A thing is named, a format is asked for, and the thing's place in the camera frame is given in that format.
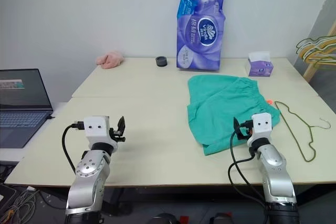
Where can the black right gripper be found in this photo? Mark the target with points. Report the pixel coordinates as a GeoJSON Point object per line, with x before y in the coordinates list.
{"type": "Point", "coordinates": [246, 129]}

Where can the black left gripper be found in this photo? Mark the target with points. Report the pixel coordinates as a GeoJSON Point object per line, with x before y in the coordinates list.
{"type": "Point", "coordinates": [117, 137]}

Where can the green cloth garment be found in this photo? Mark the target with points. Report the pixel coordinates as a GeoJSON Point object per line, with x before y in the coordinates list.
{"type": "Point", "coordinates": [218, 108]}

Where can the small orange clip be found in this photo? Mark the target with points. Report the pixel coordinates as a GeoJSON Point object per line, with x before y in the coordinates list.
{"type": "Point", "coordinates": [269, 102]}

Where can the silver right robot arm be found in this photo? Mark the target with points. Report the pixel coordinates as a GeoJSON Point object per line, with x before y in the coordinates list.
{"type": "Point", "coordinates": [275, 166]}

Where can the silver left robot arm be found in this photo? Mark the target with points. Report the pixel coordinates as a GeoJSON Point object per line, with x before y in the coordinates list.
{"type": "Point", "coordinates": [89, 171]}

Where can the small purple tissue box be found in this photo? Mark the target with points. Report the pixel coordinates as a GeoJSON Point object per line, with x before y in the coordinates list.
{"type": "Point", "coordinates": [260, 69]}

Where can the pink fluffy cloth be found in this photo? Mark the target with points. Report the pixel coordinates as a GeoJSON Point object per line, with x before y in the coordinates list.
{"type": "Point", "coordinates": [110, 61]}

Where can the black round cap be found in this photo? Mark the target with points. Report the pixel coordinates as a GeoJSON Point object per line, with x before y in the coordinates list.
{"type": "Point", "coordinates": [161, 62]}

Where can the dark rounded shape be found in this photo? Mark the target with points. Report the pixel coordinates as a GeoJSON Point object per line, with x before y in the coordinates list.
{"type": "Point", "coordinates": [221, 219]}
{"type": "Point", "coordinates": [164, 219]}

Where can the purple Vinda tissue multipack bag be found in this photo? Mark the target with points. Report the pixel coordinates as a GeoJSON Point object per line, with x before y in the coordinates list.
{"type": "Point", "coordinates": [199, 40]}

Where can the grey open laptop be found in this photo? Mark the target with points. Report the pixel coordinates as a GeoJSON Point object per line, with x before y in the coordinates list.
{"type": "Point", "coordinates": [21, 119]}

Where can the bundle of hangers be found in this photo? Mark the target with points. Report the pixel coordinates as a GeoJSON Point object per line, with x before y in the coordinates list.
{"type": "Point", "coordinates": [300, 42]}

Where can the bunch of hangers on rack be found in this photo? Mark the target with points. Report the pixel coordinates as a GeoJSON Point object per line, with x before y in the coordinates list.
{"type": "Point", "coordinates": [319, 47]}

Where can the dark flat floor device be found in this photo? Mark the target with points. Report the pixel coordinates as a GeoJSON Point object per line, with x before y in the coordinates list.
{"type": "Point", "coordinates": [6, 195]}

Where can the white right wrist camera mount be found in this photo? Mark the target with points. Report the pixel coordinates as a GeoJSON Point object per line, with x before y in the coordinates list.
{"type": "Point", "coordinates": [261, 125]}

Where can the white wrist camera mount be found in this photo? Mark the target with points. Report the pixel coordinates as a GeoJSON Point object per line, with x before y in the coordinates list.
{"type": "Point", "coordinates": [261, 125]}
{"type": "Point", "coordinates": [95, 127]}

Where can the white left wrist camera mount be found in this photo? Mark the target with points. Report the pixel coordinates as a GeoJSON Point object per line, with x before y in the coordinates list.
{"type": "Point", "coordinates": [95, 127]}

